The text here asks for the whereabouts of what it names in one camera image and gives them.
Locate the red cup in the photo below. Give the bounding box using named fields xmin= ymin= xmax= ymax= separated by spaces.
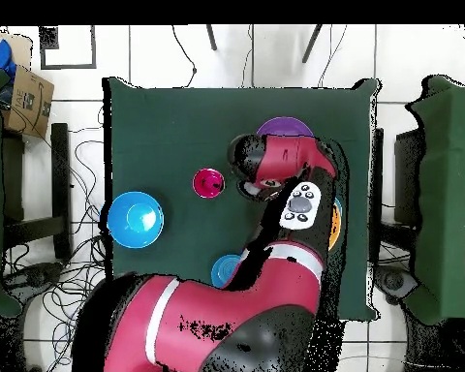
xmin=191 ymin=167 xmax=226 ymax=200

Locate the large orange bowl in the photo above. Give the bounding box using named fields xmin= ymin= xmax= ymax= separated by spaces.
xmin=327 ymin=202 xmax=343 ymax=251

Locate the large blue bowl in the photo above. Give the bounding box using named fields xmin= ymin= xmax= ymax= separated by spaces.
xmin=107 ymin=191 xmax=165 ymax=249

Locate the medium blue bowl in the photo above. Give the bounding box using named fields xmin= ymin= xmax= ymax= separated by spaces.
xmin=210 ymin=253 xmax=243 ymax=289

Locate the wide purple bowl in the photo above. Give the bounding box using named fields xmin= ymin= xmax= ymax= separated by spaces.
xmin=255 ymin=116 xmax=314 ymax=138

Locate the dark green table cloth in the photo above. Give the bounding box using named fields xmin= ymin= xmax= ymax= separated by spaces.
xmin=102 ymin=77 xmax=381 ymax=323

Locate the black tripod stand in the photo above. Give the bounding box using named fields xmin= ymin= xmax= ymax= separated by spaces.
xmin=301 ymin=23 xmax=324 ymax=64

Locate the printed cardboard box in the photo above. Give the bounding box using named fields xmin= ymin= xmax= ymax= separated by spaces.
xmin=3 ymin=65 xmax=56 ymax=140

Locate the plain cardboard box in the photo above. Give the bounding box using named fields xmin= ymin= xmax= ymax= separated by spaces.
xmin=0 ymin=30 xmax=33 ymax=71

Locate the blue bag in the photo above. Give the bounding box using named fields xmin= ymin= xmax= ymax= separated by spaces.
xmin=0 ymin=38 xmax=17 ymax=80

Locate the black bench frame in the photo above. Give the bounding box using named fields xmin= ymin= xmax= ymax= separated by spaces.
xmin=1 ymin=122 xmax=74 ymax=261

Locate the black pedestal foot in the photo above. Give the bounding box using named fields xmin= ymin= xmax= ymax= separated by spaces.
xmin=373 ymin=263 xmax=419 ymax=305
xmin=3 ymin=262 xmax=65 ymax=303

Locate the black square floor frame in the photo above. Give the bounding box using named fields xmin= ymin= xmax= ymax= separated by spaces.
xmin=39 ymin=24 xmax=98 ymax=72

